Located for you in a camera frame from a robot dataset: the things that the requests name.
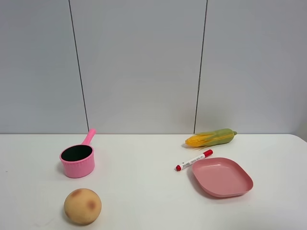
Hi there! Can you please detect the tan toy potato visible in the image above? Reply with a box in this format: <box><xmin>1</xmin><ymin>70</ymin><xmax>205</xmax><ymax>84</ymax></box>
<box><xmin>63</xmin><ymin>188</ymin><xmax>102</xmax><ymax>225</ymax></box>

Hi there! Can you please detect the yellow green toy corn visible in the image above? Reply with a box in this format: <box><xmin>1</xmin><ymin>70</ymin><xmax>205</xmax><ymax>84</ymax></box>
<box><xmin>185</xmin><ymin>128</ymin><xmax>237</xmax><ymax>149</ymax></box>

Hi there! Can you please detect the red white marker pen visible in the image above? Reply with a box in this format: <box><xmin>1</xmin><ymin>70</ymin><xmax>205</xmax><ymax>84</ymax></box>
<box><xmin>175</xmin><ymin>149</ymin><xmax>213</xmax><ymax>172</ymax></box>

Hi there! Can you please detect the pink toy saucepan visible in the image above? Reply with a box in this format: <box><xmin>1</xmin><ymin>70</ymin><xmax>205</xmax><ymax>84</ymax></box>
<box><xmin>59</xmin><ymin>129</ymin><xmax>96</xmax><ymax>178</ymax></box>

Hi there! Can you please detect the pink square plate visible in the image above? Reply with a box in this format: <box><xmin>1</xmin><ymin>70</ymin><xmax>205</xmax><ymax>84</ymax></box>
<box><xmin>192</xmin><ymin>158</ymin><xmax>253</xmax><ymax>198</ymax></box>

